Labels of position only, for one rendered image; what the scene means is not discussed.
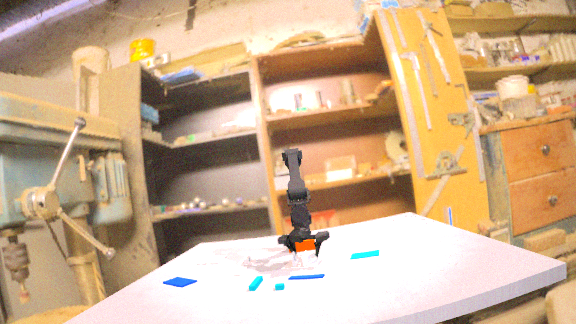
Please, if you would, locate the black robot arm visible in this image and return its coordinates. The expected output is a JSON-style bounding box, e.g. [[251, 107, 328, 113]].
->
[[282, 148, 312, 243]]

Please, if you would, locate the blue flat bar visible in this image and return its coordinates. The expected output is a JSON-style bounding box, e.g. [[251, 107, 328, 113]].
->
[[288, 274, 325, 280]]

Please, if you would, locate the blue flat square tile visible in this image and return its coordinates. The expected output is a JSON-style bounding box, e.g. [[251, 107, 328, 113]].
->
[[163, 277, 197, 288]]

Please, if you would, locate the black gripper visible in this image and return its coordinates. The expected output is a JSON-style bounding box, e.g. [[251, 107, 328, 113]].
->
[[277, 219, 330, 258]]

